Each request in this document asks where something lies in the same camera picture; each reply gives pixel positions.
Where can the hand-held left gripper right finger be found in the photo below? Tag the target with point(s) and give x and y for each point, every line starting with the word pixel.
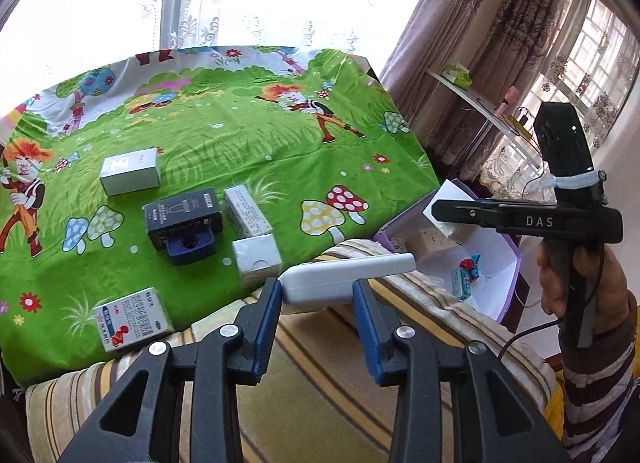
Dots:
pixel 370 338

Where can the cream lace curtain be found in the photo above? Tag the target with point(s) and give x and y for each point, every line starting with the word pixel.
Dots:
pixel 515 173

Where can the pink plastic item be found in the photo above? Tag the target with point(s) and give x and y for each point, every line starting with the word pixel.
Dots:
pixel 510 97

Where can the purple cardboard box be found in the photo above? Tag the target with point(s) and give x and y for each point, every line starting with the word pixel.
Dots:
pixel 492 288

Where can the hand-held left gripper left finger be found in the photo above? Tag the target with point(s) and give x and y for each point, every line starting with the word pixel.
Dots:
pixel 262 333

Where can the grey-white box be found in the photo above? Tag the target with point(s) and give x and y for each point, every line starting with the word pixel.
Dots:
pixel 127 175

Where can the person's right forearm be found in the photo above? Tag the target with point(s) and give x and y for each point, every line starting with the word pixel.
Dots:
pixel 600 393

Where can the green cartoon printed cloth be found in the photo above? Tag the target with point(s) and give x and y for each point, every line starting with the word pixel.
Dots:
pixel 225 133

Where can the cream medicine box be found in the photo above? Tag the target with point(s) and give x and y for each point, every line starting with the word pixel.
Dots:
pixel 435 240

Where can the yellow flat item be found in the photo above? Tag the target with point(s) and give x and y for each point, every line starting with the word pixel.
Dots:
pixel 520 130

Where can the white box with black text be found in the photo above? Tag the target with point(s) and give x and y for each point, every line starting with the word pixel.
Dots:
pixel 247 213

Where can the striped fringed cushion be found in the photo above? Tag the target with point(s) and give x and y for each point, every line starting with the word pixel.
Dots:
pixel 310 393

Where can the person's right hand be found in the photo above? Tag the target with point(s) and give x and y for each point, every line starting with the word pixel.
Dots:
pixel 615 283

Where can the green tissue pack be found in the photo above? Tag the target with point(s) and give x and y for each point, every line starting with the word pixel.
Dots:
pixel 456 74

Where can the long plain white box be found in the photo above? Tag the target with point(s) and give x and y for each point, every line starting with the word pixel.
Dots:
pixel 340 275

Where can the small colourful packet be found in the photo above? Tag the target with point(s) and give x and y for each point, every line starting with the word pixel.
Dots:
pixel 464 283

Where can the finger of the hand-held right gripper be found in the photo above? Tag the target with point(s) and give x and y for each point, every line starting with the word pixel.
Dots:
pixel 460 211

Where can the white box with red print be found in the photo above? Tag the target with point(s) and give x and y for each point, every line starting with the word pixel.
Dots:
pixel 135 315

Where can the patterned mauve curtain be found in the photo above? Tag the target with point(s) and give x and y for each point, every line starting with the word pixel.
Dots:
pixel 465 3

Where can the silver-white box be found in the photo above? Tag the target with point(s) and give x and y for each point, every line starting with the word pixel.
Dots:
pixel 257 258

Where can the black charger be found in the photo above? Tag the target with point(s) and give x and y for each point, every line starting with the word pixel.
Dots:
pixel 524 118

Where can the dark navy box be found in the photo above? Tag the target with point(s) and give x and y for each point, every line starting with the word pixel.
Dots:
pixel 175 215

